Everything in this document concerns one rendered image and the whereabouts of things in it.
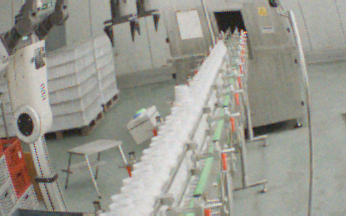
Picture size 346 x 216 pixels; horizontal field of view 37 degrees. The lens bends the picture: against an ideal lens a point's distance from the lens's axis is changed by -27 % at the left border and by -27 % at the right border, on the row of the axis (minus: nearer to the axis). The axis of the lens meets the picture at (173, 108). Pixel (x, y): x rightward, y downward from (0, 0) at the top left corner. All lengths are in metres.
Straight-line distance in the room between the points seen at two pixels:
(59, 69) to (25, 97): 6.02
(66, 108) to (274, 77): 3.11
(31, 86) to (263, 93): 4.38
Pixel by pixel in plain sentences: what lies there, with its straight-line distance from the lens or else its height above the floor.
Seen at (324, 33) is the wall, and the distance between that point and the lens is 11.94.
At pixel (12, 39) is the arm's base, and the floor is 1.51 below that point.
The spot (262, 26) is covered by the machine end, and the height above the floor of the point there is 1.12.
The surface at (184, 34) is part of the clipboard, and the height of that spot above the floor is 1.11.
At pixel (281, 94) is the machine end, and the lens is 6.37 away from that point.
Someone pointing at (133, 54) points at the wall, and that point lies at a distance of 12.06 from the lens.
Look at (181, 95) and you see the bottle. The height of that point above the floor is 1.18.
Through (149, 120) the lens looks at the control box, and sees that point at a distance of 2.11.
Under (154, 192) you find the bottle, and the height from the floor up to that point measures 1.12.
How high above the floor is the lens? 1.46
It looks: 9 degrees down
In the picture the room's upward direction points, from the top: 10 degrees counter-clockwise
